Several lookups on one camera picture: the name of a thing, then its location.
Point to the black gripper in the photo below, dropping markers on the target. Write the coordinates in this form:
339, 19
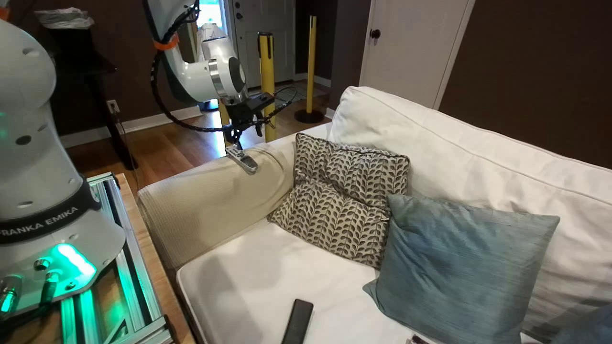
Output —
242, 114

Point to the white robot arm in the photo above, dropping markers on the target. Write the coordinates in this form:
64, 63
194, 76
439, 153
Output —
55, 239

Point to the black remote control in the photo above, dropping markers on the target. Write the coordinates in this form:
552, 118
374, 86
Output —
299, 321

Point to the patterned black white cushion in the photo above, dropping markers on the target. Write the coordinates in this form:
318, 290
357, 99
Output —
339, 198

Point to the white sofa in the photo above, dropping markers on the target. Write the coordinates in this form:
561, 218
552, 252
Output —
240, 273

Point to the black side table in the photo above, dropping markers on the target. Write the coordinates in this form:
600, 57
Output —
79, 101

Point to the white door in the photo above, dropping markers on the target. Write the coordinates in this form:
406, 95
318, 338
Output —
412, 46

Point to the teal cushion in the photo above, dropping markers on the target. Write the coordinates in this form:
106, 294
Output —
590, 328
460, 273

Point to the yellow post black base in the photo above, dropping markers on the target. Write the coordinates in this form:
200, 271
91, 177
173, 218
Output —
267, 78
309, 112

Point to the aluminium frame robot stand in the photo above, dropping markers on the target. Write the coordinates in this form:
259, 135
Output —
121, 305

